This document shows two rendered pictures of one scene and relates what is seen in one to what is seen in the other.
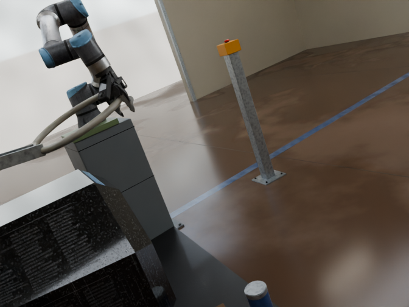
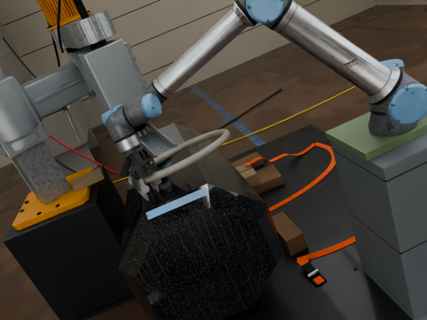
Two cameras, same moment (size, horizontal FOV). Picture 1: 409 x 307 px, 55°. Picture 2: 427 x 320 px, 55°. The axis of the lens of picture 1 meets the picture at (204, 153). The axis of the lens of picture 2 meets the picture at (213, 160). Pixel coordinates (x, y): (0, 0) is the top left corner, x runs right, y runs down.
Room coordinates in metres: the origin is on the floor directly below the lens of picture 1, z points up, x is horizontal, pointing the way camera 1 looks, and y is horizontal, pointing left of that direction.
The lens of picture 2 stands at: (2.50, -1.02, 1.72)
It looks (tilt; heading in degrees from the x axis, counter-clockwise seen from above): 24 degrees down; 111
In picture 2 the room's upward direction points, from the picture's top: 22 degrees counter-clockwise
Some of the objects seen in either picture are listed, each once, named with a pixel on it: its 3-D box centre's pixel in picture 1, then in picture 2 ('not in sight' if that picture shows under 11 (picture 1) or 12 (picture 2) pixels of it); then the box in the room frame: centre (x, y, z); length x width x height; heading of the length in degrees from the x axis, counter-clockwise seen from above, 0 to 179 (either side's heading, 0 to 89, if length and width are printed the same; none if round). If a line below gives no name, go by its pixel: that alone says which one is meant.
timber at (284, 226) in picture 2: not in sight; (286, 232); (1.99, 1.08, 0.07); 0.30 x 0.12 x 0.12; 118
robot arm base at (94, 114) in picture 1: (89, 117); (391, 114); (2.68, 0.64, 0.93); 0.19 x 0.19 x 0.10
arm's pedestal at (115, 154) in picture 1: (118, 183); (408, 211); (2.67, 0.64, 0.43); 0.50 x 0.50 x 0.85; 27
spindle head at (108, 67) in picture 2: not in sight; (114, 83); (1.33, 1.06, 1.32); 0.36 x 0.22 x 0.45; 129
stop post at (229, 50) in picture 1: (249, 112); not in sight; (2.86, -0.41, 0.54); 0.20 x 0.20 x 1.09; 22
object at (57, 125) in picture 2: not in sight; (66, 135); (-1.00, 3.39, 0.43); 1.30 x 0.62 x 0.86; 117
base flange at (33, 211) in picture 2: not in sight; (56, 195); (0.62, 0.96, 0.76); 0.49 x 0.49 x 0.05; 22
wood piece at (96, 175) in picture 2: not in sight; (88, 179); (0.88, 1.01, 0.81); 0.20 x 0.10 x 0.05; 30
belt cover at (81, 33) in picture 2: not in sight; (82, 33); (1.16, 1.27, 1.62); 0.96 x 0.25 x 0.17; 129
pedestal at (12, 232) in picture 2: not in sight; (84, 241); (0.62, 0.96, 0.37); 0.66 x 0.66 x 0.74; 22
